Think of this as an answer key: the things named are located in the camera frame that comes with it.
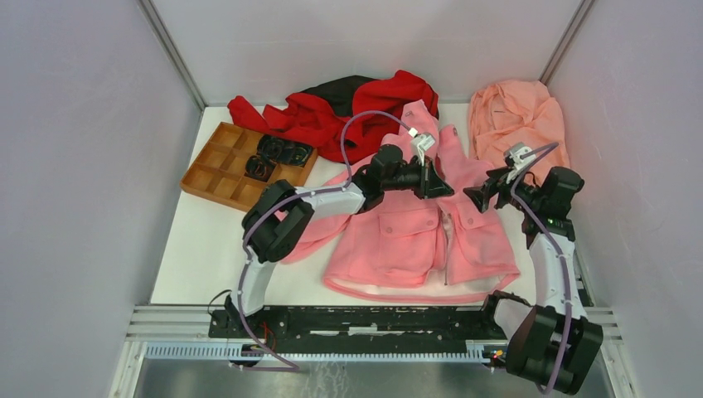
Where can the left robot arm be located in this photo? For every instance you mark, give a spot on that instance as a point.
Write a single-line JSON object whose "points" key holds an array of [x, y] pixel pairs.
{"points": [[276, 222]]}

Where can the rolled tie orange pattern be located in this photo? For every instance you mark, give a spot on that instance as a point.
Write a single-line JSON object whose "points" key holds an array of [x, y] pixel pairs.
{"points": [[259, 168]]}

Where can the red and black jacket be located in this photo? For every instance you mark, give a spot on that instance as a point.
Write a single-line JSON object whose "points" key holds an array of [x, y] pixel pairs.
{"points": [[317, 115]]}

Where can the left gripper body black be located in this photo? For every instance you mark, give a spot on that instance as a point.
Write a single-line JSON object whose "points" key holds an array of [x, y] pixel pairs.
{"points": [[426, 177]]}

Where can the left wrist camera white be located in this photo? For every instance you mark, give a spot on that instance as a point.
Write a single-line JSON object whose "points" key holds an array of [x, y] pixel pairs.
{"points": [[420, 144]]}

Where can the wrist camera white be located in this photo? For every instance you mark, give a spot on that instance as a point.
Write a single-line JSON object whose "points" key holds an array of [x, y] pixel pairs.
{"points": [[420, 144], [518, 158]]}

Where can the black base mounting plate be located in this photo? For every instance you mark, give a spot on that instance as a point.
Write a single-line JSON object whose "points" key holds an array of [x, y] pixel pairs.
{"points": [[362, 330]]}

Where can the wooden compartment tray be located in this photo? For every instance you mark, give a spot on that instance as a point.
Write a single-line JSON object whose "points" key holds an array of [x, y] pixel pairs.
{"points": [[218, 170]]}

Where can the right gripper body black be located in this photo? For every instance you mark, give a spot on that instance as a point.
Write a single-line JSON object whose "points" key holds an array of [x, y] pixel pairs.
{"points": [[495, 186]]}

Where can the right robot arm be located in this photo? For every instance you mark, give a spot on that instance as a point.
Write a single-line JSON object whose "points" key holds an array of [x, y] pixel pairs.
{"points": [[551, 342]]}

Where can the peach orange garment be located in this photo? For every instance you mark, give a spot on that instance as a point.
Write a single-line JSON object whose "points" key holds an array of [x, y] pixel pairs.
{"points": [[516, 111]]}

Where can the aluminium rail frame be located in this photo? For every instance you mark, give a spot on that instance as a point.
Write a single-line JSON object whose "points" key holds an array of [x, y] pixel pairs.
{"points": [[199, 350]]}

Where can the rolled tie yellow pattern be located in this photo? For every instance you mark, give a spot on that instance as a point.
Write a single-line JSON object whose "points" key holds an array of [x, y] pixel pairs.
{"points": [[279, 150]]}

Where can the pink jacket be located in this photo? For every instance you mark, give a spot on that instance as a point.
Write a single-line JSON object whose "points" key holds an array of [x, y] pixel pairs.
{"points": [[408, 250]]}

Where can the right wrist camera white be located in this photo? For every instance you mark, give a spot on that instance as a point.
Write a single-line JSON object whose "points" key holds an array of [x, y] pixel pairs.
{"points": [[518, 158]]}

